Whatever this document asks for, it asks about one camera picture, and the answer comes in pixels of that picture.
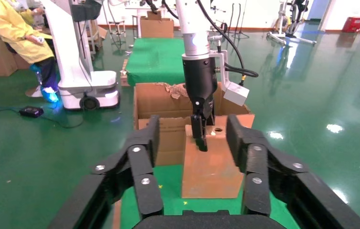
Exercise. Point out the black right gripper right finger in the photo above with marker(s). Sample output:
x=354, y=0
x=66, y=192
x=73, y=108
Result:
x=257, y=189

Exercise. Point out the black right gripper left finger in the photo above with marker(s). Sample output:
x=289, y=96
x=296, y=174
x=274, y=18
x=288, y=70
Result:
x=145, y=186

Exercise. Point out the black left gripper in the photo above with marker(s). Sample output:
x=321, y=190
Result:
x=200, y=79

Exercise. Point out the small brown cardboard box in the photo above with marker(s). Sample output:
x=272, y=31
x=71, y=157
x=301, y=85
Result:
x=211, y=170

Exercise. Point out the large open brown carton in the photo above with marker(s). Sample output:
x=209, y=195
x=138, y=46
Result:
x=164, y=101

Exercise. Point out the closed brown cardboard box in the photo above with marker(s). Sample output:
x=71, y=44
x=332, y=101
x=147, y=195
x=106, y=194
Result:
x=157, y=28

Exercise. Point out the black power box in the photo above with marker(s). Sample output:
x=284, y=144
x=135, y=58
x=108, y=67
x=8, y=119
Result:
x=31, y=112

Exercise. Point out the red box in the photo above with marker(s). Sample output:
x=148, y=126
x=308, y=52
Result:
x=353, y=24

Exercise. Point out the green cloth covered table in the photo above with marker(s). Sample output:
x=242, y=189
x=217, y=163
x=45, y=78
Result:
x=154, y=60

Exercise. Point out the black tripod stands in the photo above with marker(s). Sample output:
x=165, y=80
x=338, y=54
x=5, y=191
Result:
x=239, y=31

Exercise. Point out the white robot body with base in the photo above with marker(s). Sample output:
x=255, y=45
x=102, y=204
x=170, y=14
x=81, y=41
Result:
x=72, y=63

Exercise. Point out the person in yellow coat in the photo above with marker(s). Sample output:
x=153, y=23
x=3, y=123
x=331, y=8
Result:
x=12, y=28

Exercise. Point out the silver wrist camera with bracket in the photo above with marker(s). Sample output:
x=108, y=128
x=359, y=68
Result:
x=236, y=94

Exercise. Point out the metal frame stool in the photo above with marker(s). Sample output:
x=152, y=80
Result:
x=116, y=31

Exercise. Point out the white exercise frame equipment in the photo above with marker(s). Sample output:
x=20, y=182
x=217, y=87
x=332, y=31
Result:
x=290, y=28

